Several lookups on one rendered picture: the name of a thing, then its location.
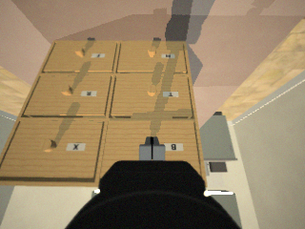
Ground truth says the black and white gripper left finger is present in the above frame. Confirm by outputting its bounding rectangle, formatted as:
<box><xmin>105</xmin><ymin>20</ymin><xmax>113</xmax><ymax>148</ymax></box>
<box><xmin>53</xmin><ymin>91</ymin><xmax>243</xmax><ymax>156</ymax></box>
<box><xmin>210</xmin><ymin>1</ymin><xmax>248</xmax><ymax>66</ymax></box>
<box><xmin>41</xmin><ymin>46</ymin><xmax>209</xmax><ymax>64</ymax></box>
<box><xmin>139</xmin><ymin>136</ymin><xmax>152</xmax><ymax>160</ymax></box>

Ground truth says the wooden drawer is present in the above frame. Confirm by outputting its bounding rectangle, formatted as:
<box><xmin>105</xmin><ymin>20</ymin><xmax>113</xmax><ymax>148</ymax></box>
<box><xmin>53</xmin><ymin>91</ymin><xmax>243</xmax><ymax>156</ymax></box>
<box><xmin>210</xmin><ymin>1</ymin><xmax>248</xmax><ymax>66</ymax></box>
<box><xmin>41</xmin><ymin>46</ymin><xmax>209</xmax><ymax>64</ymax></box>
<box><xmin>26</xmin><ymin>75</ymin><xmax>112</xmax><ymax>118</ymax></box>
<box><xmin>44</xmin><ymin>42</ymin><xmax>117</xmax><ymax>73</ymax></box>
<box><xmin>117</xmin><ymin>42</ymin><xmax>186</xmax><ymax>73</ymax></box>
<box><xmin>111</xmin><ymin>75</ymin><xmax>192</xmax><ymax>118</ymax></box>
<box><xmin>0</xmin><ymin>120</ymin><xmax>105</xmax><ymax>177</ymax></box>
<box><xmin>100</xmin><ymin>120</ymin><xmax>200</xmax><ymax>178</ymax></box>

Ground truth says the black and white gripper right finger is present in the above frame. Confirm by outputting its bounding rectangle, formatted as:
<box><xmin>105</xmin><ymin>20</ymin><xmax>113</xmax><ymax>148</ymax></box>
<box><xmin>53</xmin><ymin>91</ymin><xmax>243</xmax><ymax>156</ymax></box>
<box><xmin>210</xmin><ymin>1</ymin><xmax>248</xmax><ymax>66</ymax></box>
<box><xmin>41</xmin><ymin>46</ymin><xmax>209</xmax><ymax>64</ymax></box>
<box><xmin>152</xmin><ymin>136</ymin><xmax>165</xmax><ymax>160</ymax></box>

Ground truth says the small brown wooden chest of drawers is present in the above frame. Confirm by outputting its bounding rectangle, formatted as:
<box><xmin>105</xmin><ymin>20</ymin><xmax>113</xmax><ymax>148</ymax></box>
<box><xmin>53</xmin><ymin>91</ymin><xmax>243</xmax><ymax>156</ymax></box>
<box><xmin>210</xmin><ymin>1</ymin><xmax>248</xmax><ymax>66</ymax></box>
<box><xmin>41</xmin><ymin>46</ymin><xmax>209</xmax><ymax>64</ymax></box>
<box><xmin>0</xmin><ymin>40</ymin><xmax>208</xmax><ymax>188</ymax></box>

